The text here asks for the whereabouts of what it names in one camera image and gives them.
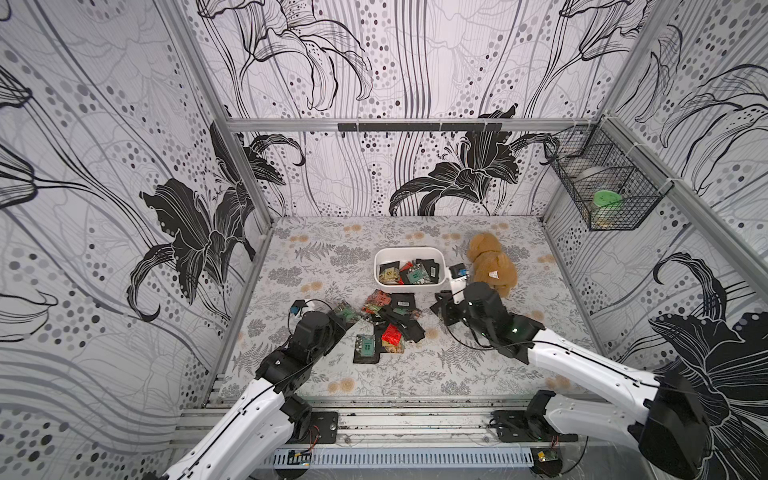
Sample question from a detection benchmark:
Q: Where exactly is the green tea bag bottom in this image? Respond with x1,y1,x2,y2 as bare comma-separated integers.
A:
400,264,430,285

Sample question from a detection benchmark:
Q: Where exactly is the small green tea bag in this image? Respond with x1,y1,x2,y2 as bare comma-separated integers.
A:
353,334,380,364

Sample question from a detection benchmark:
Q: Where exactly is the green label tea bag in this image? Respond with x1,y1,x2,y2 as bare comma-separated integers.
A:
449,263,468,279

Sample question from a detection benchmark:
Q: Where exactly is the black barcode tea bag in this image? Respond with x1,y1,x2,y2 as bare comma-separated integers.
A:
384,293,425,343

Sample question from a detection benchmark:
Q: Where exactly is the black bar on rail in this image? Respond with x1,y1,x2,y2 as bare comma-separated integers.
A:
337,122,502,132

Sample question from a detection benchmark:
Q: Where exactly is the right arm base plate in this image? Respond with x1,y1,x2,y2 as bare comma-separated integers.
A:
488,390,579,445

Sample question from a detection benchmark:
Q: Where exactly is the white cable duct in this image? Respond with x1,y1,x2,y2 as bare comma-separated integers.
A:
271,446,534,470

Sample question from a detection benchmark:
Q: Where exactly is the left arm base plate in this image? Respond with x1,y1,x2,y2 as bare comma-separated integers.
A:
288,411,339,445

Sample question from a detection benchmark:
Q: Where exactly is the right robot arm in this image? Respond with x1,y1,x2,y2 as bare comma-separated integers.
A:
431,282,711,479

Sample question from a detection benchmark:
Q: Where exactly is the red black tea bag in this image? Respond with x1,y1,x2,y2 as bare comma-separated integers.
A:
362,289,391,316

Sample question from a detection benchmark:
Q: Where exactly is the orange label tea bag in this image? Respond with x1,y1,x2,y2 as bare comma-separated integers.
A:
418,259,440,283

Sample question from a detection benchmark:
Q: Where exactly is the white storage box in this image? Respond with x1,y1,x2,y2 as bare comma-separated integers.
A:
373,246,448,293

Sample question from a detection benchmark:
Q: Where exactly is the black wire basket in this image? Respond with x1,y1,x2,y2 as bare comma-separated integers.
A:
544,125,674,231

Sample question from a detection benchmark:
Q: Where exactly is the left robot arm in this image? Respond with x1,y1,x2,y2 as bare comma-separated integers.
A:
144,310,347,479

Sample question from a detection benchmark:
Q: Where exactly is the brown teddy bear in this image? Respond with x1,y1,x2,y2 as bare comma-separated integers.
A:
468,232,518,298

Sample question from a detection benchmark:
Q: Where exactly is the yellow green tea bag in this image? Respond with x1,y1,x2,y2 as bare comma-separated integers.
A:
378,261,401,285

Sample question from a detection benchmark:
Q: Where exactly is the green lid cup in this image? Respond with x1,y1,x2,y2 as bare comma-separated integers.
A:
591,190,623,229

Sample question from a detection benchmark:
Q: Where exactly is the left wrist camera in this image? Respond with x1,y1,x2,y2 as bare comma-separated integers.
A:
290,299,313,318

